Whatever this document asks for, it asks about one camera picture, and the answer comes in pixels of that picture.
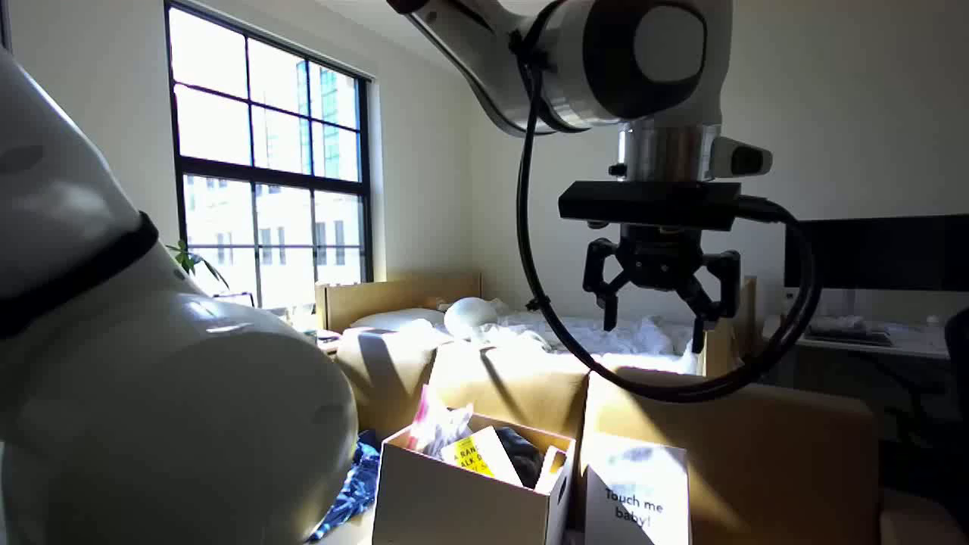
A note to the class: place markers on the black framed window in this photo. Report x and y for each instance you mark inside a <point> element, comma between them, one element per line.
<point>275,162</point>

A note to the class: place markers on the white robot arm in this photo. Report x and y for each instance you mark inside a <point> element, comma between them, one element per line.
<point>139,409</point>

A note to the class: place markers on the white paper sheet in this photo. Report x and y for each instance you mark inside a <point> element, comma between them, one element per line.
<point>636,496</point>

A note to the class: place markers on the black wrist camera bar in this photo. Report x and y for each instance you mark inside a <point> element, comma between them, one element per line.
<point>652,205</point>

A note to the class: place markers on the white cardboard box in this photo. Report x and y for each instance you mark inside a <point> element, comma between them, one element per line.
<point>426,500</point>

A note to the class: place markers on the bed with white bedding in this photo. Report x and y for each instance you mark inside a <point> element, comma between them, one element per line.
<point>401,323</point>

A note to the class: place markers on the green potted plant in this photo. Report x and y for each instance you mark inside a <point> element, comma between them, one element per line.
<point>193,263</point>

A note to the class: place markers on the yellow book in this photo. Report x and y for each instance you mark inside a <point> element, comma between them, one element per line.
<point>482,452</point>

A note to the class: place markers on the white desk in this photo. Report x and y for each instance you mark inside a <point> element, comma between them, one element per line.
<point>876,336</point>

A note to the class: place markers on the black computer monitor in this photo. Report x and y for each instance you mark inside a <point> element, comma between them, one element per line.
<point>919,252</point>

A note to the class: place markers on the white pillow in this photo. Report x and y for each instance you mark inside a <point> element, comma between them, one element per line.
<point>467,315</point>

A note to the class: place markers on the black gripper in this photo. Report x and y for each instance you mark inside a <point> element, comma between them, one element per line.
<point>665,263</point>

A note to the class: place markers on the blue patterned cloth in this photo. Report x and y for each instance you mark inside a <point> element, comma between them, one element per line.
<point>358,490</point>

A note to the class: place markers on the brown sofa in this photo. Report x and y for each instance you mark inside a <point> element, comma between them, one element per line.
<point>767,464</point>

